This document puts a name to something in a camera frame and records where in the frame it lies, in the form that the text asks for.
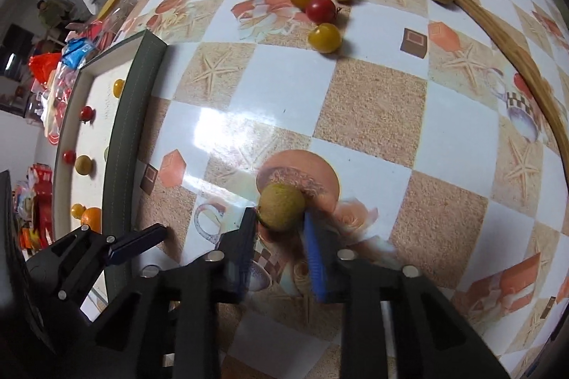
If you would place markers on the large mandarin orange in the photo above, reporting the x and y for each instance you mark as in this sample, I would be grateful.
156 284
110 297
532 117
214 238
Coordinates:
91 219

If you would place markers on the jar with yellow lid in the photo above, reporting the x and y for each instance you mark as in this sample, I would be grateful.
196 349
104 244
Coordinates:
113 8

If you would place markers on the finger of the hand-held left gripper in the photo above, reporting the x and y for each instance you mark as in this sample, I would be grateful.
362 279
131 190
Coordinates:
133 244

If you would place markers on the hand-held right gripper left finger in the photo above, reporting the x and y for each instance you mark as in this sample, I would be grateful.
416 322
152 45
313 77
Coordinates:
242 257

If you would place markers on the pile of snack packets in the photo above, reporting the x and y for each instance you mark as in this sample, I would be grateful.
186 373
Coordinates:
66 59

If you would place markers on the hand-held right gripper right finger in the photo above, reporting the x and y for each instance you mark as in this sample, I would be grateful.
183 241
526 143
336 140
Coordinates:
313 261

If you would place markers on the red cherry tomato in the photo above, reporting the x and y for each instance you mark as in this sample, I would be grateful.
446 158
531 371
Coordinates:
86 113
320 9
69 157

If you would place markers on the white tray with grey rim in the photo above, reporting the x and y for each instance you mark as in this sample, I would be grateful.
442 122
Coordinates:
129 130

